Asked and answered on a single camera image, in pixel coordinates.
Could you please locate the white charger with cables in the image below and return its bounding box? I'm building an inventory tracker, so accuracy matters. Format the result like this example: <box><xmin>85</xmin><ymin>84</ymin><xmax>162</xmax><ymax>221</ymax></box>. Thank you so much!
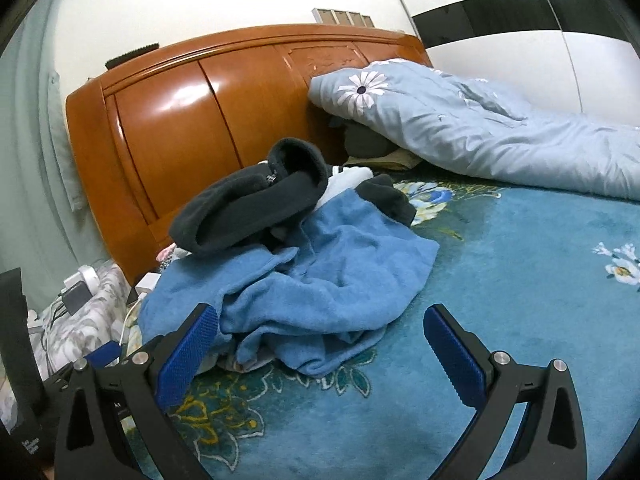
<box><xmin>60</xmin><ymin>264</ymin><xmax>100</xmax><ymax>315</ymax></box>

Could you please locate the teal floral bed blanket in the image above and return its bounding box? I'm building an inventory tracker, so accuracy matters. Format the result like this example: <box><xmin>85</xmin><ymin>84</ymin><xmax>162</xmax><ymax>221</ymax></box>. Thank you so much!
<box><xmin>119</xmin><ymin>171</ymin><xmax>640</xmax><ymax>480</ymax></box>

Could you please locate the blue fleece garment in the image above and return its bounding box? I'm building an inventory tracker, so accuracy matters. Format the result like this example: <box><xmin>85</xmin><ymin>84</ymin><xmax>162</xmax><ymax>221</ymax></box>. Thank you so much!
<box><xmin>138</xmin><ymin>190</ymin><xmax>439</xmax><ymax>377</ymax></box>

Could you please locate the wooden headboard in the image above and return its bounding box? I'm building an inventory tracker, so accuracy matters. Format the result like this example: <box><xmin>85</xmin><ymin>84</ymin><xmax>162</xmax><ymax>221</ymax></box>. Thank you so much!
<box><xmin>66</xmin><ymin>24</ymin><xmax>428</xmax><ymax>282</ymax></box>

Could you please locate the black and white fleece jacket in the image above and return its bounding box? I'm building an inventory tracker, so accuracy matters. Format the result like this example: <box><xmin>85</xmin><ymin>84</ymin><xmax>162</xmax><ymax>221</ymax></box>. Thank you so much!
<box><xmin>169</xmin><ymin>138</ymin><xmax>416</xmax><ymax>256</ymax></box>

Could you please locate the white wall switch panel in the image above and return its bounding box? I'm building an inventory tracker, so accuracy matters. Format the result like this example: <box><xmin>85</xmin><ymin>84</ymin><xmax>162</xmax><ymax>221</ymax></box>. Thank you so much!
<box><xmin>311</xmin><ymin>8</ymin><xmax>374</xmax><ymax>28</ymax></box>

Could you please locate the dark green pillow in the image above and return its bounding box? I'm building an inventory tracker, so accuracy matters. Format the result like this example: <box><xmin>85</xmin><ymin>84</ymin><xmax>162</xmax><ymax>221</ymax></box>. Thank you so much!
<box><xmin>344</xmin><ymin>122</ymin><xmax>398</xmax><ymax>158</ymax></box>

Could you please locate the black remote on headboard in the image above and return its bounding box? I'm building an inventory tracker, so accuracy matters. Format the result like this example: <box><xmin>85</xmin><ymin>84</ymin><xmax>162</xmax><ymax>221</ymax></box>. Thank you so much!
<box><xmin>105</xmin><ymin>44</ymin><xmax>160</xmax><ymax>70</ymax></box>

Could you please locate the black strap at left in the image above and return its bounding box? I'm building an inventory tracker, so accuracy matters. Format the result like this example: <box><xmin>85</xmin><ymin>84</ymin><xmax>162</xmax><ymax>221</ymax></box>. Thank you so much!
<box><xmin>0</xmin><ymin>266</ymin><xmax>51</xmax><ymax>456</ymax></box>

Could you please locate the white black-striped wardrobe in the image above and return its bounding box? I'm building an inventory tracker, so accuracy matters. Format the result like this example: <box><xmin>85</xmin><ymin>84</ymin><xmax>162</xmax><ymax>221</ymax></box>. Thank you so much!
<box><xmin>401</xmin><ymin>0</ymin><xmax>639</xmax><ymax>126</ymax></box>

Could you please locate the light blue floral quilt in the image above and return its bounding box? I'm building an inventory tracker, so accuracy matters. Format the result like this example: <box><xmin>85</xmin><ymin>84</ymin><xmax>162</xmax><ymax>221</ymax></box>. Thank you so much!
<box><xmin>308</xmin><ymin>58</ymin><xmax>639</xmax><ymax>200</ymax></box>

